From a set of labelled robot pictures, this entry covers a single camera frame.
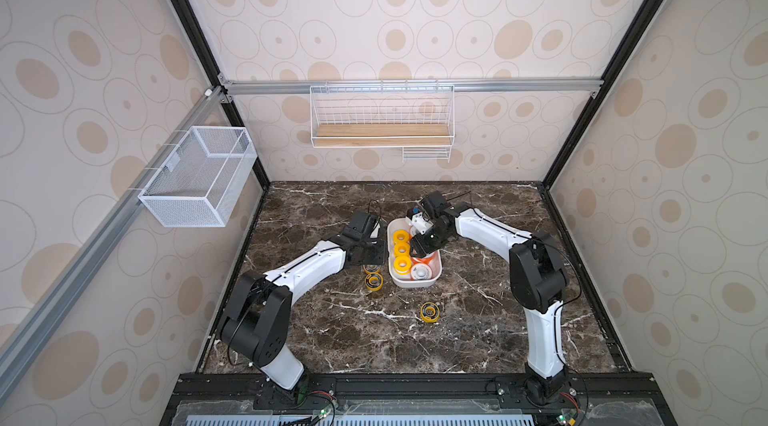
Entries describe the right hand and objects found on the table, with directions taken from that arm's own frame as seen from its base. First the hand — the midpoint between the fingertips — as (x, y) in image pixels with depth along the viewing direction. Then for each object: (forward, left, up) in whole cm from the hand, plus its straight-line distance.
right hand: (413, 253), depth 94 cm
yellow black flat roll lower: (-8, +12, -3) cm, 15 cm away
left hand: (-4, +7, +6) cm, 10 cm away
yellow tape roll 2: (+3, +4, -2) cm, 5 cm away
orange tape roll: (-1, -4, -2) cm, 5 cm away
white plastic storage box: (-8, +2, -3) cm, 9 cm away
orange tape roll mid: (-5, -3, -4) cm, 6 cm away
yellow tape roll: (+6, +4, -1) cm, 7 cm away
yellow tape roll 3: (-2, +3, -3) cm, 5 cm away
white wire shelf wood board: (+37, 0, +25) cm, 45 cm away
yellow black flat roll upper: (-4, +13, -3) cm, 14 cm away
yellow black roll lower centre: (-17, -5, -4) cm, 18 cm away
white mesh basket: (+22, +78, +7) cm, 81 cm away
